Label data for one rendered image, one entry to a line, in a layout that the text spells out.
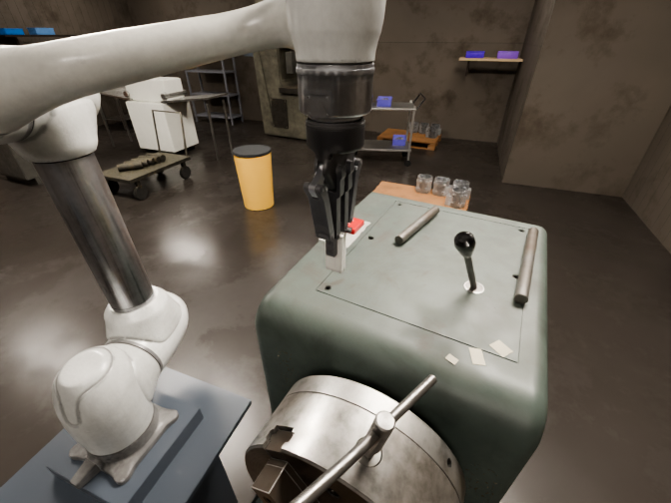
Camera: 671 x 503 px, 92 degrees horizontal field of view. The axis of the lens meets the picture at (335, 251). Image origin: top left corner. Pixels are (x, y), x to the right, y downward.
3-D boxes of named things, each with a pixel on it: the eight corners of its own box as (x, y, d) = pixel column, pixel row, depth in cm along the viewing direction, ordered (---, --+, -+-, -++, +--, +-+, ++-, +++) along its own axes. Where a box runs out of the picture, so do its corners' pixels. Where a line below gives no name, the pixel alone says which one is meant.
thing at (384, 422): (363, 447, 42) (384, 405, 35) (375, 462, 41) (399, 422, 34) (350, 458, 41) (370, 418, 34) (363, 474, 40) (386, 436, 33)
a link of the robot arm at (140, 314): (113, 380, 89) (156, 321, 107) (170, 383, 88) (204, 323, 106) (-104, 47, 46) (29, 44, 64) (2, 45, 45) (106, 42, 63)
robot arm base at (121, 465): (51, 473, 76) (39, 462, 73) (131, 392, 93) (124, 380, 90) (107, 507, 71) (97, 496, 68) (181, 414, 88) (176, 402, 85)
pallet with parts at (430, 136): (440, 140, 618) (443, 123, 601) (436, 151, 559) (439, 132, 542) (385, 134, 650) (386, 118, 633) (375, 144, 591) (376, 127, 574)
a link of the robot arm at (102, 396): (63, 454, 74) (10, 398, 62) (114, 383, 89) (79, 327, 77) (131, 460, 73) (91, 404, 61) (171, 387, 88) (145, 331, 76)
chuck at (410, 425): (285, 431, 69) (297, 341, 50) (424, 528, 60) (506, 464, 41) (275, 446, 67) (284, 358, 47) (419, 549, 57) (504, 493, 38)
